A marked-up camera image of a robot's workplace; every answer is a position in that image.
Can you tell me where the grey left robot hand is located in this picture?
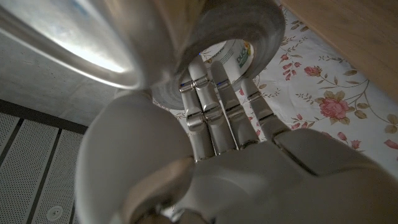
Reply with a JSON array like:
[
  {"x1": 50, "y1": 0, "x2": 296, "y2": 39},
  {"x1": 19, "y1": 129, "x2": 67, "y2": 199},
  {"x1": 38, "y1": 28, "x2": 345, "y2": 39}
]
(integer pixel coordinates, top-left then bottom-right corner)
[{"x1": 74, "y1": 55, "x2": 398, "y2": 224}]

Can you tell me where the grey duct tape roll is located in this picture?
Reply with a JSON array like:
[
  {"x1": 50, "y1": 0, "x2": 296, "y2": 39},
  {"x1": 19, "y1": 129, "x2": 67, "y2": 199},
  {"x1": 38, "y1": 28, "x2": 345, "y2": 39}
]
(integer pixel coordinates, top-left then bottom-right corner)
[{"x1": 0, "y1": 0, "x2": 286, "y2": 110}]

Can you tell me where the floral backdrop cloth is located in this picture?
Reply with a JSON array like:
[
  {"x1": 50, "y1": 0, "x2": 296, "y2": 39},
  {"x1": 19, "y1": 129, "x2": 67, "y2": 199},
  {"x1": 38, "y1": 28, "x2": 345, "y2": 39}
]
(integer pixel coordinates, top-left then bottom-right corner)
[{"x1": 152, "y1": 6, "x2": 398, "y2": 175}]

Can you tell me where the round ceiling fixture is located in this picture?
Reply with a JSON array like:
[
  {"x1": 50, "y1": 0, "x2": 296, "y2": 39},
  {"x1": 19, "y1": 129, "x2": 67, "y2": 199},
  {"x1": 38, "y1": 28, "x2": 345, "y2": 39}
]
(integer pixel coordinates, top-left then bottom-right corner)
[{"x1": 46, "y1": 205, "x2": 65, "y2": 222}]

